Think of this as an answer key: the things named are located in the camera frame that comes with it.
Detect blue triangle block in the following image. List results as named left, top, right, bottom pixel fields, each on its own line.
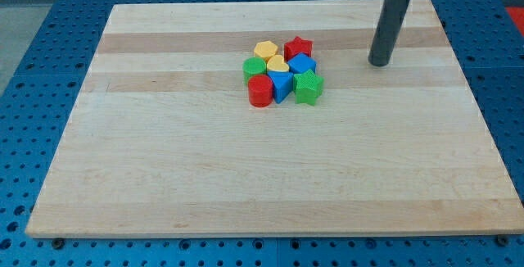
left=268, top=71, right=293, bottom=104

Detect blue cube block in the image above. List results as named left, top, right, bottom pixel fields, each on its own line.
left=287, top=52, right=317, bottom=74

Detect red cylinder block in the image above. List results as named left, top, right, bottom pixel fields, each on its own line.
left=247, top=75, right=273, bottom=107

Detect green cylinder block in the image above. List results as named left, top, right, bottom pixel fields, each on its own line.
left=242, top=57, right=267, bottom=85

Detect green star block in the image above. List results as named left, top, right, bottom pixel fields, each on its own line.
left=293, top=70, right=324, bottom=106

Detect yellow heart block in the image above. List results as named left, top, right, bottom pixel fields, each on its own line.
left=266, top=55, right=289, bottom=72

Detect yellow hexagon block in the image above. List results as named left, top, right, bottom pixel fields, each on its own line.
left=253, top=40, right=278, bottom=61

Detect red star block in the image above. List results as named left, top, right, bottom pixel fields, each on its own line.
left=284, top=36, right=313, bottom=61

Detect wooden board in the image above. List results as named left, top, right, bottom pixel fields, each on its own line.
left=25, top=0, right=523, bottom=239

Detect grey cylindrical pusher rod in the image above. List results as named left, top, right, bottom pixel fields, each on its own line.
left=368, top=0, right=410, bottom=67

